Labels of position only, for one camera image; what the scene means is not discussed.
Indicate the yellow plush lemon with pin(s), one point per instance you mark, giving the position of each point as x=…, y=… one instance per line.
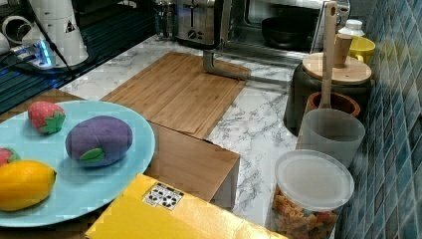
x=25, y=183

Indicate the glass oven door with handle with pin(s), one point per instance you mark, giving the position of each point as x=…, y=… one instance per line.
x=267, y=65

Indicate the stainless toaster oven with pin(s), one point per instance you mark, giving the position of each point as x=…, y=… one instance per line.
x=241, y=19

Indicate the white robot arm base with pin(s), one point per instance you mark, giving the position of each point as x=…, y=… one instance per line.
x=55, y=35

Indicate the bamboo cutting board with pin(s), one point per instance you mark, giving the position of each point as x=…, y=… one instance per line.
x=176, y=92

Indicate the wooden box stand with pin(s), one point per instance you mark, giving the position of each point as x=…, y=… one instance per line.
x=191, y=164

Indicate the black pan in oven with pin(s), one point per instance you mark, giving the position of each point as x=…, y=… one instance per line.
x=289, y=33

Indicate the red plush strawberry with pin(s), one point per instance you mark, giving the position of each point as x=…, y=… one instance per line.
x=46, y=117

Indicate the brown ceramic utensil pot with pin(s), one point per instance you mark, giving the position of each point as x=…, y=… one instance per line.
x=337, y=101

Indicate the white capped bottle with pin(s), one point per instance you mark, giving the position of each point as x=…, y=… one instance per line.
x=352, y=27

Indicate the light blue plate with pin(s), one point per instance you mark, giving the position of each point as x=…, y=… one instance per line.
x=78, y=190

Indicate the wooden spoon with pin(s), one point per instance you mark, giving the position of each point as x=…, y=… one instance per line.
x=328, y=53

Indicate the yellow mug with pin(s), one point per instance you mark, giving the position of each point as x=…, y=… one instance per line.
x=356, y=47

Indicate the red plush fruit at edge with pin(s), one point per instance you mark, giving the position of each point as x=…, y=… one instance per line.
x=8, y=155

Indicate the purple plush eggplant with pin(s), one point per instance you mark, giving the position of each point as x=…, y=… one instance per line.
x=98, y=141

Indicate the frosted plastic cup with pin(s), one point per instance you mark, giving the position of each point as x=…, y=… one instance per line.
x=332, y=132

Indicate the silver toaster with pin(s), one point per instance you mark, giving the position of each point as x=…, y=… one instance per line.
x=198, y=23

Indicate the yellow cardboard box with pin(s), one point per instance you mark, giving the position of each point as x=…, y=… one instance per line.
x=150, y=209

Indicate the plastic pasta container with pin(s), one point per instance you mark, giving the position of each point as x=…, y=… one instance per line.
x=311, y=187

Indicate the black canister with wooden lid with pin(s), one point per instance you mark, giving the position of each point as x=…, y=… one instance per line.
x=352, y=80

